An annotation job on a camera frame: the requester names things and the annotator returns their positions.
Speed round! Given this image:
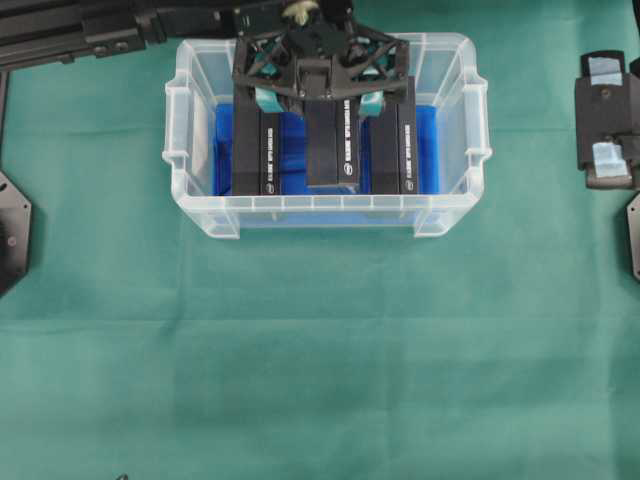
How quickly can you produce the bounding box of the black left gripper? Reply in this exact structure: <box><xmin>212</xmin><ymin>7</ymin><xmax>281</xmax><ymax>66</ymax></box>
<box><xmin>232</xmin><ymin>1</ymin><xmax>410</xmax><ymax>118</ymax></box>

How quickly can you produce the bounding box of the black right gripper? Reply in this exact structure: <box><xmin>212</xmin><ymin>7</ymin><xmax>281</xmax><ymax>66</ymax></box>
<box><xmin>574</xmin><ymin>50</ymin><xmax>639</xmax><ymax>189</ymax></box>

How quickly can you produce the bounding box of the black camera box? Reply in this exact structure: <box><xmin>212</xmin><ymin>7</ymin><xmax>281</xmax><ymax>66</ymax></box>
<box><xmin>369</xmin><ymin>76</ymin><xmax>419</xmax><ymax>195</ymax></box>
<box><xmin>304</xmin><ymin>99</ymin><xmax>360</xmax><ymax>194</ymax></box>
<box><xmin>231</xmin><ymin>85</ymin><xmax>281</xmax><ymax>196</ymax></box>

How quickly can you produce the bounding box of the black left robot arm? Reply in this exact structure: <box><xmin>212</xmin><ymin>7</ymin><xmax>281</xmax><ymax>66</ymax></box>
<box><xmin>1</xmin><ymin>1</ymin><xmax>410</xmax><ymax>116</ymax></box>

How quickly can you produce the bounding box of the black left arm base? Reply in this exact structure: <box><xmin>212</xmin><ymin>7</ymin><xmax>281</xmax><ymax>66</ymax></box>
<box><xmin>0</xmin><ymin>173</ymin><xmax>32</xmax><ymax>295</ymax></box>

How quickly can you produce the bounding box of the clear plastic storage case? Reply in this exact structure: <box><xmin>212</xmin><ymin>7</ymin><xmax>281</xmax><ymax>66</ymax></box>
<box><xmin>162</xmin><ymin>32</ymin><xmax>492</xmax><ymax>239</ymax></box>

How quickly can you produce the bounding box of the blue liner sheet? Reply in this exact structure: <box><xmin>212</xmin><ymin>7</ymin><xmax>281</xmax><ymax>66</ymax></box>
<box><xmin>209</xmin><ymin>104</ymin><xmax>440</xmax><ymax>196</ymax></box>

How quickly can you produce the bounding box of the green table cloth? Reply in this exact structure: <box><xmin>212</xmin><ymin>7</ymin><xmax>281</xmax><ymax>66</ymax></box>
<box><xmin>1</xmin><ymin>1</ymin><xmax>639</xmax><ymax>479</ymax></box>

